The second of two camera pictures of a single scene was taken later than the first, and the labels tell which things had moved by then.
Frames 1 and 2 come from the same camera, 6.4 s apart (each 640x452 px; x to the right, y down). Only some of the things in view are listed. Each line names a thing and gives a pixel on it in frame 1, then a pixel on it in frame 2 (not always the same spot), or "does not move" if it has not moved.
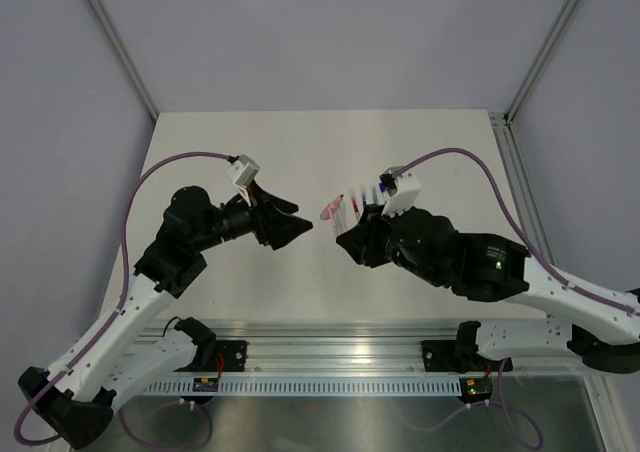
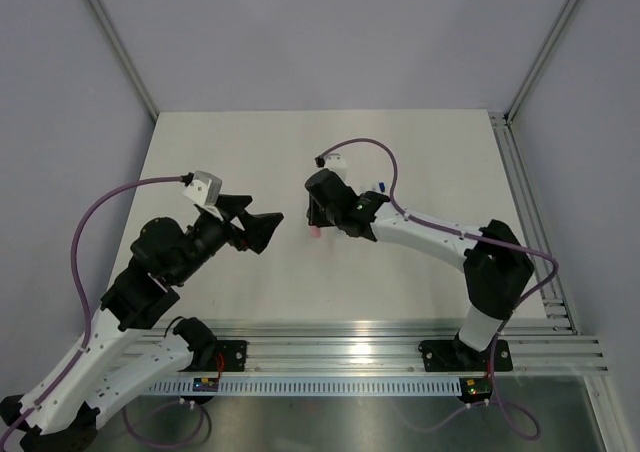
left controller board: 206,385 does not move
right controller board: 477,388 does not move
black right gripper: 362,241 to 315,217
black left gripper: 272,221 to 258,228
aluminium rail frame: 350,349 does not move
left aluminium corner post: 139,88 does not move
